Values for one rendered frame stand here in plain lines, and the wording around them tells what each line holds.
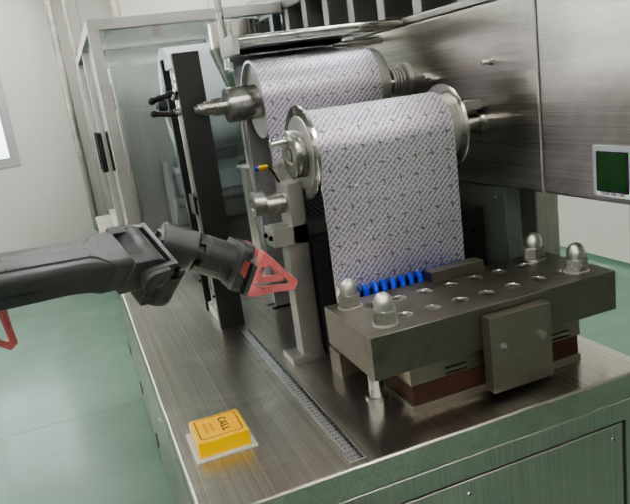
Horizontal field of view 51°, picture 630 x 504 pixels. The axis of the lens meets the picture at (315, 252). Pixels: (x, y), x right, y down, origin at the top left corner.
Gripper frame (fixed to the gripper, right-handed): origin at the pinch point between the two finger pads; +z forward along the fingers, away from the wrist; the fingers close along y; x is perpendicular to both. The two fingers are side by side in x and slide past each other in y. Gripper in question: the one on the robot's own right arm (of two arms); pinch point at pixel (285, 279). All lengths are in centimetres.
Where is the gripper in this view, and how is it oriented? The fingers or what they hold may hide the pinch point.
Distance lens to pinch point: 99.1
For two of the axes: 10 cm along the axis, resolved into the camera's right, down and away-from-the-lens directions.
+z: 8.8, 2.9, 3.9
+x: 3.4, -9.4, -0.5
